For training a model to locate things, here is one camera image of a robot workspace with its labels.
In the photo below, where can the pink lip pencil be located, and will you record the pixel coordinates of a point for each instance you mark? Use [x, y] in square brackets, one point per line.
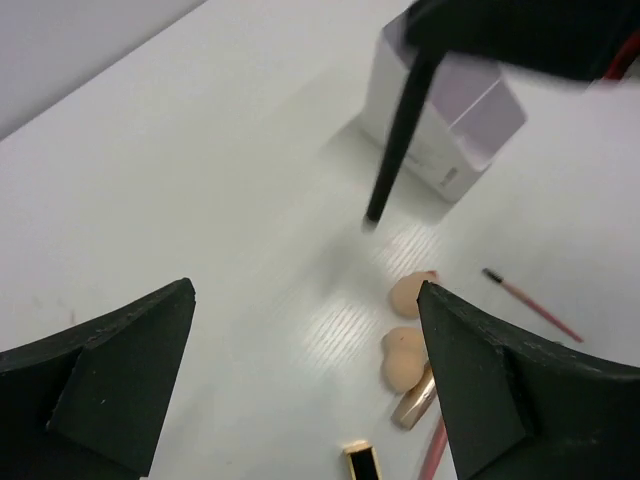
[434, 452]

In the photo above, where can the pink mascara wand brush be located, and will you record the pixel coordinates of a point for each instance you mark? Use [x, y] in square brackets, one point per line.
[531, 304]

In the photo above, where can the egg-shaped beige sponge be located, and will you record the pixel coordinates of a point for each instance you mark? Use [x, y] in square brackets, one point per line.
[403, 296]

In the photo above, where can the rose gold lipstick tube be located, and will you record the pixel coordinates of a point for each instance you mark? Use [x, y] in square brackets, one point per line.
[416, 401]

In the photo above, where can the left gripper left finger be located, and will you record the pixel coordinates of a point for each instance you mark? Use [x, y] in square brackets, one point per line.
[90, 401]

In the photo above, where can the black gold lipstick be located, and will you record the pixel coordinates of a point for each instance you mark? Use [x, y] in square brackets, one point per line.
[362, 461]

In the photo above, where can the gourd-shaped beige sponge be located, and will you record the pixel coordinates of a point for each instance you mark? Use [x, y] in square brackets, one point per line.
[404, 358]

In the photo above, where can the white organizer box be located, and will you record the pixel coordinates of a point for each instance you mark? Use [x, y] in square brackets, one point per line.
[471, 113]

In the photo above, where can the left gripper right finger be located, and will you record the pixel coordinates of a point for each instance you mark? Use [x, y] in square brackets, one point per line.
[519, 406]

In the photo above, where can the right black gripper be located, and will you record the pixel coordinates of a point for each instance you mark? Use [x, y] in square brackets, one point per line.
[573, 40]

